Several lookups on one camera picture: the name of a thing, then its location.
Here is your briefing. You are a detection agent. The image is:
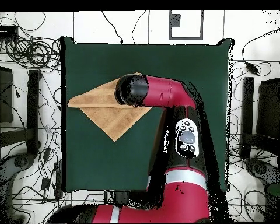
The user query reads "orange terry towel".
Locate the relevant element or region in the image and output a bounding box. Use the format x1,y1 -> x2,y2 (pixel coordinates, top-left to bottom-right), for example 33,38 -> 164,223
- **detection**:
66,72 -> 153,142

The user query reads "dark green tablecloth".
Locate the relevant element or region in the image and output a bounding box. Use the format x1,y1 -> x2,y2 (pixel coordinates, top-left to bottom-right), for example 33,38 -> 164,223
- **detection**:
60,36 -> 235,193

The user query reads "black power strip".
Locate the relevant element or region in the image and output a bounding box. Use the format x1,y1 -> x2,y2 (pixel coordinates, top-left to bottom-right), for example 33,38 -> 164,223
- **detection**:
53,160 -> 63,199
0,24 -> 19,38

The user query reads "black stand bar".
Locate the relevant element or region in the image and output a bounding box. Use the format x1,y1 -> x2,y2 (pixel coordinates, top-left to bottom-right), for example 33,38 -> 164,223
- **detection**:
239,76 -> 254,159
26,69 -> 41,155

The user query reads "black box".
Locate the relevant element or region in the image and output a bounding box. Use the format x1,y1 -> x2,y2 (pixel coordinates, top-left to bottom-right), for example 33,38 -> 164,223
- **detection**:
255,77 -> 280,141
0,64 -> 15,124

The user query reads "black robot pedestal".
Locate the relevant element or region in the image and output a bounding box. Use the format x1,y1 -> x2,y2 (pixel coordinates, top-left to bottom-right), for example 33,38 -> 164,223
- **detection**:
110,190 -> 131,207

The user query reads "black cable with plug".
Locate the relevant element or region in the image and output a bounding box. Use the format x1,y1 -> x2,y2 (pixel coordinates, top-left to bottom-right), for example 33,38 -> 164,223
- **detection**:
101,10 -> 124,45

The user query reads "grey square frame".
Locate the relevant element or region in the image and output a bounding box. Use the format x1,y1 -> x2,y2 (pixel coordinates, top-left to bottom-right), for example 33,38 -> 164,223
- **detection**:
169,10 -> 204,41

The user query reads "black cable coil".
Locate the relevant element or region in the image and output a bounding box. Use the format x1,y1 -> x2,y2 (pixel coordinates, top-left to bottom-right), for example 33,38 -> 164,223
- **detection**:
4,37 -> 61,71

